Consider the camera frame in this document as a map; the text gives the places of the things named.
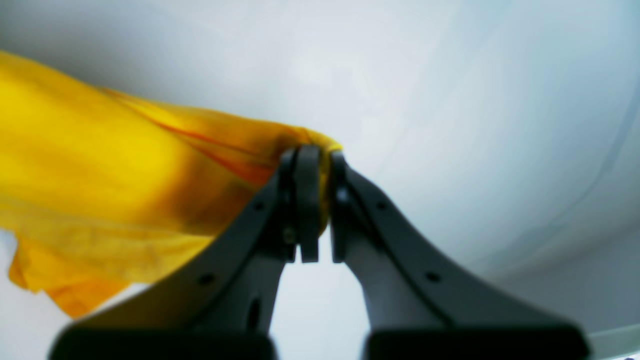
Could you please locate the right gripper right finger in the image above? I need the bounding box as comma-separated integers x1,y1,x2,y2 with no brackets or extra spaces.
331,152,591,360

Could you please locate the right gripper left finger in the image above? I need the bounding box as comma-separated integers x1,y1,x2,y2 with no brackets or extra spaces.
48,145,322,360

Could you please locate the yellow t-shirt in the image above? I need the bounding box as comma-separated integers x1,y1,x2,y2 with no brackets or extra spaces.
0,51,342,319

